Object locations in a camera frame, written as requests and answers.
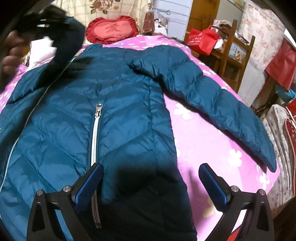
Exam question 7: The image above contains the teal down jacket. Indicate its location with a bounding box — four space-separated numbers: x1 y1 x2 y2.
1 17 276 240

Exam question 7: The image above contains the person's left hand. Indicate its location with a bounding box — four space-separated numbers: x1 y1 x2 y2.
2 31 31 78

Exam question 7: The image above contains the beige floral quilt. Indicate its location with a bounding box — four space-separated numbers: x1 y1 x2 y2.
52 0 153 28

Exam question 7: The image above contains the red heart cushion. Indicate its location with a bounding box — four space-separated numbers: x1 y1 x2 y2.
85 16 139 44

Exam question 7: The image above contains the floral storage bag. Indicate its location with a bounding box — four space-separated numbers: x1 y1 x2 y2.
262 104 295 207

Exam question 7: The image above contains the red shopping bag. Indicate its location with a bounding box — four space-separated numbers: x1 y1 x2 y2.
186 26 219 56

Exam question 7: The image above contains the red cloth at right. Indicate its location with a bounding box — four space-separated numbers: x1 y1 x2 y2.
265 38 296 90

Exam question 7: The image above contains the wooden chair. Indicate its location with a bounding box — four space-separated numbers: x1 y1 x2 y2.
191 19 255 92

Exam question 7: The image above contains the floral curtain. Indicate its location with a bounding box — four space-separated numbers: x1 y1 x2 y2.
239 1 285 68

